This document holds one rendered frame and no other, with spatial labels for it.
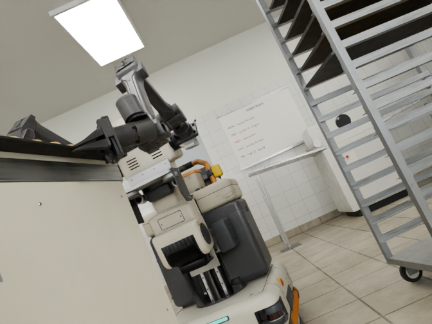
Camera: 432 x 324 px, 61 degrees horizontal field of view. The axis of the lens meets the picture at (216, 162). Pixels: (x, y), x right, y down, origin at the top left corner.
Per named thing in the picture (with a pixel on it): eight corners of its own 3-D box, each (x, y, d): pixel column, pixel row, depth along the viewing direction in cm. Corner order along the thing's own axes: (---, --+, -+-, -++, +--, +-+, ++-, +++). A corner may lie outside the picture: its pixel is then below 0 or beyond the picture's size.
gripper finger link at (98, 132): (80, 164, 78) (121, 152, 83) (67, 134, 79) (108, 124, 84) (75, 174, 84) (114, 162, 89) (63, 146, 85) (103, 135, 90)
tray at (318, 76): (335, 51, 144) (334, 47, 144) (306, 89, 183) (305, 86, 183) (465, -3, 150) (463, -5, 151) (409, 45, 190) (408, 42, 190)
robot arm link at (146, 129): (162, 130, 90) (157, 143, 95) (150, 108, 92) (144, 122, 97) (137, 137, 86) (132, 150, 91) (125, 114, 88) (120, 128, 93)
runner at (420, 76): (321, 121, 179) (319, 116, 179) (319, 123, 182) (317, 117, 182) (433, 73, 186) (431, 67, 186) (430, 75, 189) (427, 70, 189)
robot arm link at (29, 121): (26, 105, 136) (6, 115, 139) (22, 136, 130) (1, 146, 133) (105, 154, 173) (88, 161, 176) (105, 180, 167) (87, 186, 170)
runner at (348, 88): (313, 105, 180) (310, 99, 180) (311, 107, 183) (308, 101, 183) (425, 58, 187) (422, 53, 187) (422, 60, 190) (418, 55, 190)
